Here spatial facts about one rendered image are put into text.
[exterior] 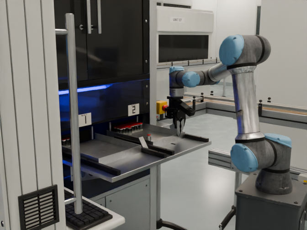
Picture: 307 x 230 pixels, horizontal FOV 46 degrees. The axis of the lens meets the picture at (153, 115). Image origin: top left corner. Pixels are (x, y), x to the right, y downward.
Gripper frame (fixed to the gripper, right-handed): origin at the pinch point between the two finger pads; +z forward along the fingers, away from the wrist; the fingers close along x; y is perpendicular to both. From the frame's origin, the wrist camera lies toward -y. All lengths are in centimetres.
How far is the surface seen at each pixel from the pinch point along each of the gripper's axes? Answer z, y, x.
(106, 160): 1.8, 0.9, 49.6
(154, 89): -20.7, 26.7, -10.4
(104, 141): 2.5, 27.3, 28.5
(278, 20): -63, 12, -143
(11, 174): -15, -28, 106
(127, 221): 54, 28, 13
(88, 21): -57, 20, 41
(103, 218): 10, -26, 75
